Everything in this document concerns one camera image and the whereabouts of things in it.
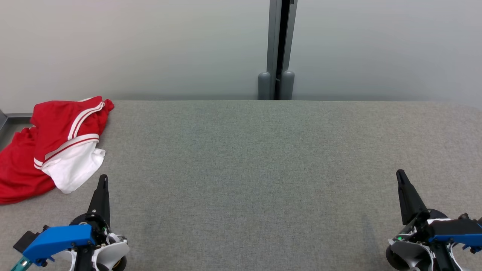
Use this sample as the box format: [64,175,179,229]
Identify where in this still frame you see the grey double partition post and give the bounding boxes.
[258,0,298,100]

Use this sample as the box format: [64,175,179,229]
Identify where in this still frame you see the red shorts with white panels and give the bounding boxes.
[0,127,57,205]

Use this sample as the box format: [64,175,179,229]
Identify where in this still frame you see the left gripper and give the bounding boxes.
[70,174,113,245]

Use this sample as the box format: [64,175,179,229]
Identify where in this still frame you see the red shorts with white stripes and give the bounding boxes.
[30,96,114,194]

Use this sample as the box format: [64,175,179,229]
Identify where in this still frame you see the grey wall base rail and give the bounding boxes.
[0,109,34,130]

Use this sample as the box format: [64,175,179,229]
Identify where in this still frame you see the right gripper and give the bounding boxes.
[396,169,449,241]

